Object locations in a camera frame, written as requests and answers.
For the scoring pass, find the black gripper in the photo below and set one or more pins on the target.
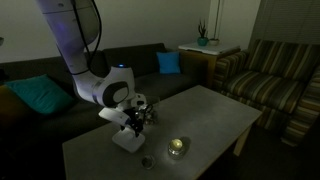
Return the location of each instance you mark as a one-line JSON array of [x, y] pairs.
[[137, 118]]

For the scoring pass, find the white square bowl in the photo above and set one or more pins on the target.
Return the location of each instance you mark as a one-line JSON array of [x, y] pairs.
[[129, 140]]

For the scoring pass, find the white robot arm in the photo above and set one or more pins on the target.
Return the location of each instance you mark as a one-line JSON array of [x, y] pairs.
[[80, 56]]

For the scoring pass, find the clear storage jar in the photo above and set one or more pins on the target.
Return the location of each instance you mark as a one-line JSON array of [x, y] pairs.
[[152, 113]]

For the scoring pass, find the lit candle glass jar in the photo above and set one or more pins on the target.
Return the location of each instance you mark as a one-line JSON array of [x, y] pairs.
[[176, 147]]

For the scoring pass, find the wooden side table white top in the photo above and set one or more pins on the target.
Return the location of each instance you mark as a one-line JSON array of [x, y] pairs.
[[208, 55]]

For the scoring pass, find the small round grey disc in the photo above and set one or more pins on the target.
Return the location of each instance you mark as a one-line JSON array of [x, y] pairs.
[[148, 162]]

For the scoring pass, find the dark fabric sofa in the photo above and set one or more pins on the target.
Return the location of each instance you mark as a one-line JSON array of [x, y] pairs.
[[166, 83]]

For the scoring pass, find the blue cushion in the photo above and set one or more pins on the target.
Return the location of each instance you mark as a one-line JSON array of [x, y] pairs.
[[168, 62]]

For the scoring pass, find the teal cushion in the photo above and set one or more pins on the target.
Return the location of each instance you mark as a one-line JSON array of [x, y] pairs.
[[40, 95]]

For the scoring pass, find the teal plant pot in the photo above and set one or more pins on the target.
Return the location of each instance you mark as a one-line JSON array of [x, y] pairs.
[[202, 39]]

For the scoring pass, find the small white plant pot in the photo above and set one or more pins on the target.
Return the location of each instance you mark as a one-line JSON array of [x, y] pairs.
[[214, 42]]

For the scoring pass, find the orange cushion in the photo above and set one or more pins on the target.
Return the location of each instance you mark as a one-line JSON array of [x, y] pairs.
[[11, 106]]

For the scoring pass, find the striped armchair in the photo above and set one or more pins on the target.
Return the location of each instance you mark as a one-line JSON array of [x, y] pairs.
[[266, 86]]

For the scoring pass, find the window blinds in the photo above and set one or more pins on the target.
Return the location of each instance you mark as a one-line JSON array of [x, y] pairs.
[[288, 21]]

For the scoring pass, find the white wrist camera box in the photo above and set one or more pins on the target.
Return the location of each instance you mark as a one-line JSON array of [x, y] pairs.
[[115, 116]]

